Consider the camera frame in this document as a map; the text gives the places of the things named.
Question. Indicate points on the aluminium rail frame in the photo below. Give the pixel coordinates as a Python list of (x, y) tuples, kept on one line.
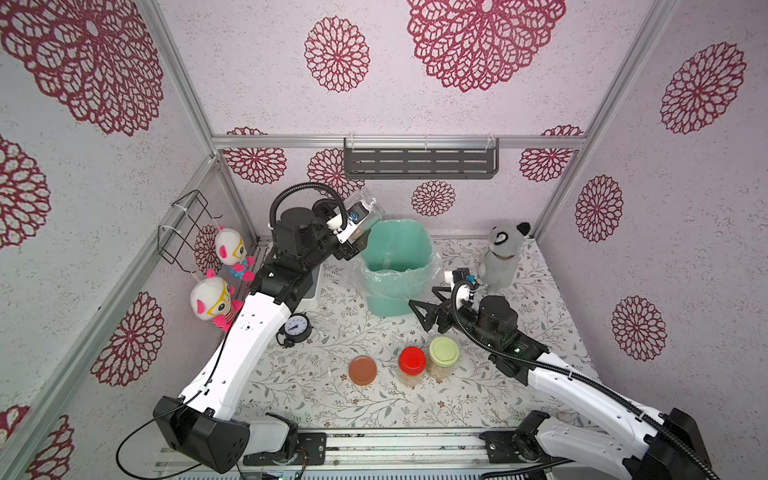
[(447, 453)]

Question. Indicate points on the black wire basket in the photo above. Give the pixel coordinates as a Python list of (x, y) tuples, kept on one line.
[(188, 242)]

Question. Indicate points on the grey wall shelf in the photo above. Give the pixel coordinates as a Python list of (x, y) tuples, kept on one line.
[(423, 163)]

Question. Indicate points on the red lidded peanut jar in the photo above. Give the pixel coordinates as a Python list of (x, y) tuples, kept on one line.
[(411, 366)]

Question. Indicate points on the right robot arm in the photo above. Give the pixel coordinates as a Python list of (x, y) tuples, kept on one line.
[(630, 440)]

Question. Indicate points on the green lidded peanut jar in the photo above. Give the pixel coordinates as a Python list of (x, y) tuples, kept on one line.
[(442, 357)]

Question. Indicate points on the glass jar of peanuts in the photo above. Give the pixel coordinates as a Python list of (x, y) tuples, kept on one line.
[(365, 195)]

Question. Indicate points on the small black alarm clock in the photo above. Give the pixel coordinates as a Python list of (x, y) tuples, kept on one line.
[(297, 329)]

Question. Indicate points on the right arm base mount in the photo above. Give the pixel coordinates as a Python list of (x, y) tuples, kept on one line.
[(519, 445)]

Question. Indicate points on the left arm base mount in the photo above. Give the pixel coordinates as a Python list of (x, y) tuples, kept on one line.
[(277, 441)]

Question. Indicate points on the brown jar lid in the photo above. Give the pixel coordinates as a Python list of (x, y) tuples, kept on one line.
[(362, 370)]

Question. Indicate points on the pink white plush doll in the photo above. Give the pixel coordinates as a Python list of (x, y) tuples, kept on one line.
[(212, 300), (231, 251)]

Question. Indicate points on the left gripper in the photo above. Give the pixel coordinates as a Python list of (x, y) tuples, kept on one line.
[(349, 250)]

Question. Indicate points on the green trash bin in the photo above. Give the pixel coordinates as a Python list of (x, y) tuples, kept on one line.
[(388, 308)]

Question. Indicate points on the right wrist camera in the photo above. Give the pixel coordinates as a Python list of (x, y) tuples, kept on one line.
[(463, 286)]

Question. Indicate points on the upper pink white plush doll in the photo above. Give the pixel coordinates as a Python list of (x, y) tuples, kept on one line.
[(231, 251)]

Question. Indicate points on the lower pink white plush doll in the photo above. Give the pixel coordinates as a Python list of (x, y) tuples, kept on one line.
[(212, 300)]

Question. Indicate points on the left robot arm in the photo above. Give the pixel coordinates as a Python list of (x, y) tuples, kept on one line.
[(200, 422)]

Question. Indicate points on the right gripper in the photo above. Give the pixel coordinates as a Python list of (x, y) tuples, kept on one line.
[(445, 308)]

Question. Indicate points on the grey plush dog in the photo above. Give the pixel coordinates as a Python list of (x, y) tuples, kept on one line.
[(498, 268)]

